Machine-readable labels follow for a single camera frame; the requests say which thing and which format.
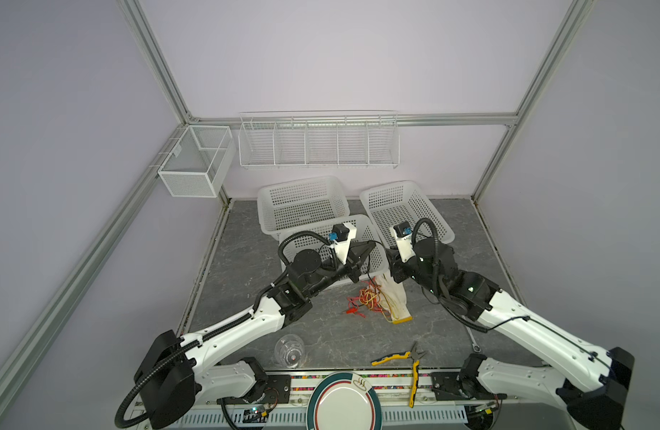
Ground right white basket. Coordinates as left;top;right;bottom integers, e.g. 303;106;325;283
360;181;455;247

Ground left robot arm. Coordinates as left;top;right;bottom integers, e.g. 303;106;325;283
114;230;376;429

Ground white green rimmed plate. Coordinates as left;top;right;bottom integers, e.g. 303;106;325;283
305;372;383;430

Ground yellow handled pliers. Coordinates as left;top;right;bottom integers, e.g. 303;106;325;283
370;341;428;410

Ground white work glove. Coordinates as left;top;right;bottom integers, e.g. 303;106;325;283
375;272;412;324

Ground clear plastic cup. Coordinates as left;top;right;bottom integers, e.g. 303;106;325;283
274;334;307;368

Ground white basket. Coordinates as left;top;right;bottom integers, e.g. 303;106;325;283
257;176;350;239
360;181;455;247
278;214;389;278

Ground front middle white basket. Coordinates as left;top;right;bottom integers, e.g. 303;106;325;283
278;214;389;278

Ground red cable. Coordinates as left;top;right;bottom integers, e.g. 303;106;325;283
344;284;387;319

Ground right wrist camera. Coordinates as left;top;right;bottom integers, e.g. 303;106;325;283
391;221;415;263

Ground back left white basket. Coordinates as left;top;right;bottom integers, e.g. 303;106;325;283
257;176;350;239

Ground white mesh wall box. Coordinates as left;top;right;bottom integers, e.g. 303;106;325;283
158;125;236;198

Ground black cable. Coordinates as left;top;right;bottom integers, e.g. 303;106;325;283
361;238;391;283

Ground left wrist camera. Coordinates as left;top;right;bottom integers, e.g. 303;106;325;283
328;222;357;264

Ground silver wrench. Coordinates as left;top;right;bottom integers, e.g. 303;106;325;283
466;328;482;354

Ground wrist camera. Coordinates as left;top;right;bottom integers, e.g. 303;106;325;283
391;221;415;263
328;222;357;264

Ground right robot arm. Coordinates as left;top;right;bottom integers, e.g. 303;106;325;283
386;218;635;429

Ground white wire wall rack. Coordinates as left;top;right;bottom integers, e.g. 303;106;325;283
239;110;401;168

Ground yellow cable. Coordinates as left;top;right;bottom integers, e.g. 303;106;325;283
360;281;401;324

